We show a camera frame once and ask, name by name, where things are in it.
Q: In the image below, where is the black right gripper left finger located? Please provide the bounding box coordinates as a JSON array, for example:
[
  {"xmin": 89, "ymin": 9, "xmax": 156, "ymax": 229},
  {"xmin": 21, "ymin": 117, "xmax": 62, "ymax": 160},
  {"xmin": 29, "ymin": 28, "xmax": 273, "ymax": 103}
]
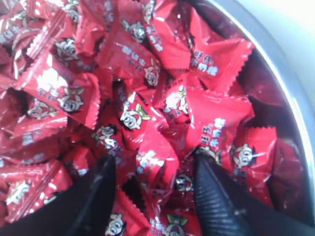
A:
[{"xmin": 0, "ymin": 156, "xmax": 116, "ymax": 236}]

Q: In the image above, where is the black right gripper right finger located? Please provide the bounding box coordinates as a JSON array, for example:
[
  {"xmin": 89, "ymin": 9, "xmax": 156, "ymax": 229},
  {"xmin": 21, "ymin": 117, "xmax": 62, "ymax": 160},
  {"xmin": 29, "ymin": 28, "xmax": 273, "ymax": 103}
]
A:
[{"xmin": 194, "ymin": 150, "xmax": 315, "ymax": 236}]

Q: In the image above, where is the steel bowl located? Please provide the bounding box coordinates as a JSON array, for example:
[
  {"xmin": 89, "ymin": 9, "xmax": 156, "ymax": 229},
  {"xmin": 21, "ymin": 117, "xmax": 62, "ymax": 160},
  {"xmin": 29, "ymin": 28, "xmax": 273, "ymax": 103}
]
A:
[{"xmin": 191, "ymin": 0, "xmax": 315, "ymax": 226}]

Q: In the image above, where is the pile of red candies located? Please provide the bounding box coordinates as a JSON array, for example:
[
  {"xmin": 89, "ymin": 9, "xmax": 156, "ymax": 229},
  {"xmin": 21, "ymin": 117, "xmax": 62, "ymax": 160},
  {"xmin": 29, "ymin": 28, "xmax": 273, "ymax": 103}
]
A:
[{"xmin": 0, "ymin": 0, "xmax": 304, "ymax": 236}]

